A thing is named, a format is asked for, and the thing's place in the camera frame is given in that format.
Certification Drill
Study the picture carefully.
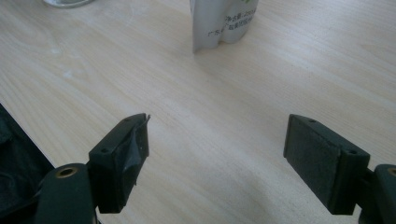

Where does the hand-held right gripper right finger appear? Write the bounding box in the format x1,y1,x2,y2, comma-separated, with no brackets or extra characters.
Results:
282,113,372,216

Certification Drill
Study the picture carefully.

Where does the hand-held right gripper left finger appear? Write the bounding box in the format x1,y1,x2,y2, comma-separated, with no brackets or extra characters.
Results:
88,112,151,215

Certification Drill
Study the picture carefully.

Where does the blue white milk carton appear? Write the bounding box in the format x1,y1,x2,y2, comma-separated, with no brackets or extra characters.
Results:
189,0,260,54

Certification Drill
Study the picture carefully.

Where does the clear jar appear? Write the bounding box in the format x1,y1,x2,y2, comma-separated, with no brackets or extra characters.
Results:
42,0,95,9

